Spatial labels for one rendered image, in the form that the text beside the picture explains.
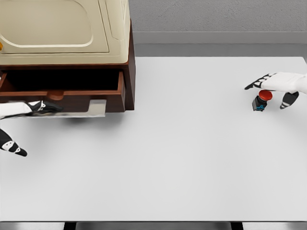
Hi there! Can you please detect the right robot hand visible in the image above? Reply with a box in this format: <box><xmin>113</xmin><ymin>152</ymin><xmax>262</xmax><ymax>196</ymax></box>
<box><xmin>244</xmin><ymin>71</ymin><xmax>301</xmax><ymax>111</ymax></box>

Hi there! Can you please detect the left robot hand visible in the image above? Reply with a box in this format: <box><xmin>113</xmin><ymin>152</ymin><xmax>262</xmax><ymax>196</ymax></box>
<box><xmin>0</xmin><ymin>100</ymin><xmax>64</xmax><ymax>158</ymax></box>

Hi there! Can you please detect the red button switch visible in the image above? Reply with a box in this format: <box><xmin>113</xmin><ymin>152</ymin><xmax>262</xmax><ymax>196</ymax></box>
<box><xmin>251</xmin><ymin>90</ymin><xmax>273</xmax><ymax>112</ymax></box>

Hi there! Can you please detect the brown wooden drawer with knob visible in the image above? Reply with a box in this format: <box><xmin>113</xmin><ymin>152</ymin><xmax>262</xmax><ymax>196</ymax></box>
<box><xmin>0</xmin><ymin>69</ymin><xmax>127</xmax><ymax>118</ymax></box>

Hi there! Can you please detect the brown cabinet with cream top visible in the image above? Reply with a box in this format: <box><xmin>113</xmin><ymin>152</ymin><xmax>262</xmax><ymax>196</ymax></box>
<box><xmin>0</xmin><ymin>0</ymin><xmax>137</xmax><ymax>111</ymax></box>

